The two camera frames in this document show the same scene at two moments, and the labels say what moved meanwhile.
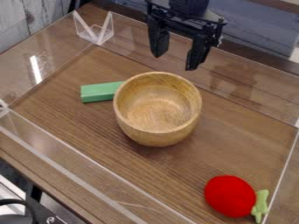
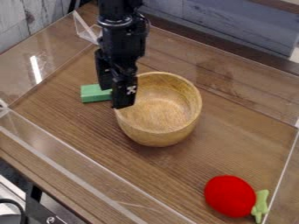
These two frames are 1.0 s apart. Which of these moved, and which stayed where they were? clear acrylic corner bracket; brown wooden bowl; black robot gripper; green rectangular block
Moved: black robot gripper
Stayed: clear acrylic corner bracket; green rectangular block; brown wooden bowl
